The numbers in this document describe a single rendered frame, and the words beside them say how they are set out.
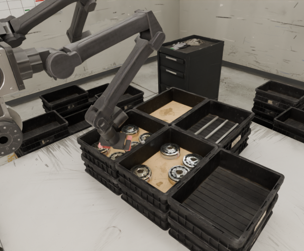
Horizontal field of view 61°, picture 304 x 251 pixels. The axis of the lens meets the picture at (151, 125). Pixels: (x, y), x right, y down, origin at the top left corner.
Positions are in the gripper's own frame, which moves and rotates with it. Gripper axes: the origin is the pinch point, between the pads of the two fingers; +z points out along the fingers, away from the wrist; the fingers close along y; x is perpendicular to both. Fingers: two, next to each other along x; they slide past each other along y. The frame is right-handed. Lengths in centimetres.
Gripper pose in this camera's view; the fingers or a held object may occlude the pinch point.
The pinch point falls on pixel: (119, 147)
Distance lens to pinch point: 116.9
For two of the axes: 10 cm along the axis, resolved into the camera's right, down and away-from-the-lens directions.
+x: -1.8, 8.8, -4.3
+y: -9.6, -0.7, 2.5
